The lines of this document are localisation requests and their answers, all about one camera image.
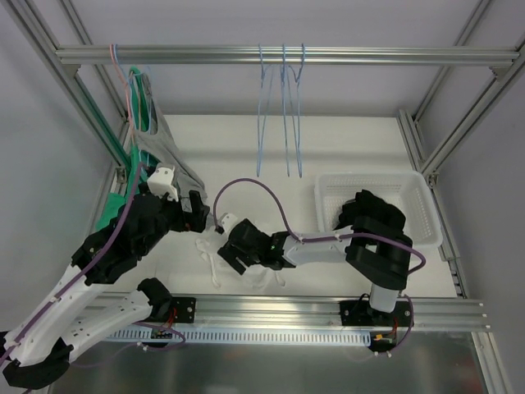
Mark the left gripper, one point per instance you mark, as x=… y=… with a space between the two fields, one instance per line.
x=190 y=211

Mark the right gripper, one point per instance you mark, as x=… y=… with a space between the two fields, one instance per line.
x=239 y=246

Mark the white tank top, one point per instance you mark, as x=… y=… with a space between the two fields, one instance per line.
x=224 y=277

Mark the black tank top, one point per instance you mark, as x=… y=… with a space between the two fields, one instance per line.
x=368 y=213

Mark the blue hanger of white top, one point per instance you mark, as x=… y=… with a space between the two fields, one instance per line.
x=264 y=99

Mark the blue hanger of black top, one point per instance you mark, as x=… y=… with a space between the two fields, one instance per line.
x=284 y=97

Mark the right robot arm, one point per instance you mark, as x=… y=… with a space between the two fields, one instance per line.
x=380 y=254

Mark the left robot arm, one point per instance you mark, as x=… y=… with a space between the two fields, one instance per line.
x=43 y=347

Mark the grey tank top on hanger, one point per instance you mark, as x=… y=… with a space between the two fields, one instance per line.
x=166 y=151

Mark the green tank top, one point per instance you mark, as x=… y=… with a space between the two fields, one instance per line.
x=115 y=201

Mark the white plastic basket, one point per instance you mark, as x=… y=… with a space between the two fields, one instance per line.
x=406 y=190

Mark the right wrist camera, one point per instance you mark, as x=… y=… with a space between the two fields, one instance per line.
x=226 y=223

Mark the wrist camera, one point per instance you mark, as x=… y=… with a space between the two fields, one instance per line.
x=226 y=223
x=162 y=182

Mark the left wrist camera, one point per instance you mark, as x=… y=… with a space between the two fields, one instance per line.
x=162 y=182

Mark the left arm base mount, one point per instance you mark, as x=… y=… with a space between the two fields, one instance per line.
x=182 y=310

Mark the white cable duct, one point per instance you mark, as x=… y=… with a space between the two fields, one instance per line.
x=245 y=336

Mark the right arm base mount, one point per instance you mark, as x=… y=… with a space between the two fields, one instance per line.
x=359 y=313

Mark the aluminium frame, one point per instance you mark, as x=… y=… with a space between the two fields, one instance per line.
x=63 y=62

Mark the pink wire hanger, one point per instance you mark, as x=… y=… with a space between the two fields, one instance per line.
x=125 y=85

